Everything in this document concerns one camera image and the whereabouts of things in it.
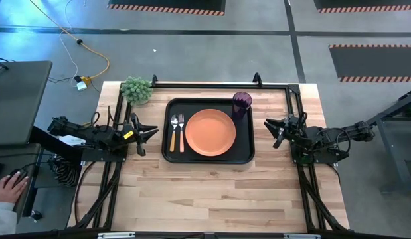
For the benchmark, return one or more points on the black mat with striped edge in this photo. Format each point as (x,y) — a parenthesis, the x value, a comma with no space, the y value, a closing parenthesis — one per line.
(165,4)
(374,61)
(364,4)

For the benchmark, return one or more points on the purple faceted cup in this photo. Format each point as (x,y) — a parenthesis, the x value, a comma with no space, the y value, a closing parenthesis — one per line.
(241,101)

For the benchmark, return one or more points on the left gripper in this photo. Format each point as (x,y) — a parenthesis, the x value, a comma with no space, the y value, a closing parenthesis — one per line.
(133,139)

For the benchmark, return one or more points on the white power adapter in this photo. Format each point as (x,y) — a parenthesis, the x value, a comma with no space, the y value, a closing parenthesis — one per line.
(81,86)

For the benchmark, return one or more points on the black white striped coil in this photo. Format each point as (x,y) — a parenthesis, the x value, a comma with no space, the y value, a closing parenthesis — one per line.
(64,171)

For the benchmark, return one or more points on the neighbouring black workstation frame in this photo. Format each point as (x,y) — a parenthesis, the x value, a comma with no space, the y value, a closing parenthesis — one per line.
(397,109)

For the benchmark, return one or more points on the green potted plant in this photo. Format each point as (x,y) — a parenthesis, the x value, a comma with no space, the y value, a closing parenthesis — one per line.
(136,90)

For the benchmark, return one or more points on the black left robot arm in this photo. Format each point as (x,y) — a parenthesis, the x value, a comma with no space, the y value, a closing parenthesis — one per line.
(89,132)

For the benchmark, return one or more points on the white paper label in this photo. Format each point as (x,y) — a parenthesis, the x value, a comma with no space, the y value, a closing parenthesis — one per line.
(70,141)

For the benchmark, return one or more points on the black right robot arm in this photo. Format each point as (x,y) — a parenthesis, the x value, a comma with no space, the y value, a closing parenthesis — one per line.
(354,129)

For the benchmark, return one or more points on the black desk caster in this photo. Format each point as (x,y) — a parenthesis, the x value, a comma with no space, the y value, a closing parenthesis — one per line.
(36,215)

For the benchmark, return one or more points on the black lower desk surface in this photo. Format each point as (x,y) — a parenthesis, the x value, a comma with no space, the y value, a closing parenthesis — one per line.
(26,206)

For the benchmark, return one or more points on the dark grey desk top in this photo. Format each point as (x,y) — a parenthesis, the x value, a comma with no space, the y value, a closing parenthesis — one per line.
(16,99)

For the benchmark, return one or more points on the black aluminium table frame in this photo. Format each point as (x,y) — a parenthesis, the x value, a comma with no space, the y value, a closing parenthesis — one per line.
(275,86)

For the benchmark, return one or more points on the person's hand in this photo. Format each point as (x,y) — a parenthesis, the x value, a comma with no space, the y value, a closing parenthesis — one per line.
(9,191)

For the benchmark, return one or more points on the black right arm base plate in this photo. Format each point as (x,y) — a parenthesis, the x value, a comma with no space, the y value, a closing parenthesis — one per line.
(324,160)

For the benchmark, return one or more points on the black desk clamp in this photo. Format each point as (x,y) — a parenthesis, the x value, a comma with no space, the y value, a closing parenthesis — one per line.
(0,69)

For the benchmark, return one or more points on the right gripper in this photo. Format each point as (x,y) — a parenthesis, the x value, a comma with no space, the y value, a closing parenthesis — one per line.
(289,127)

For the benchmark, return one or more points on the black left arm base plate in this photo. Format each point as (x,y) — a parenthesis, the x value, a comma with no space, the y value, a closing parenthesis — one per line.
(99,158)

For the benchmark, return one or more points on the orange round plate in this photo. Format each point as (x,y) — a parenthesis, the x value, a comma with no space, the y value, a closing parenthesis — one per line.
(210,132)

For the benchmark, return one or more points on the person's forearm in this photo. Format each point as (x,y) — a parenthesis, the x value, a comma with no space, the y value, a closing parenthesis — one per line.
(2,219)

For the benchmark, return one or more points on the silver table edge bracket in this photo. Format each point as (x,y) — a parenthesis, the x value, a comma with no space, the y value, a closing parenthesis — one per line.
(301,236)
(115,235)

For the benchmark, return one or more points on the black rectangular tray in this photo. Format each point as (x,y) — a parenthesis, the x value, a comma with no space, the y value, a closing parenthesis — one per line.
(245,146)

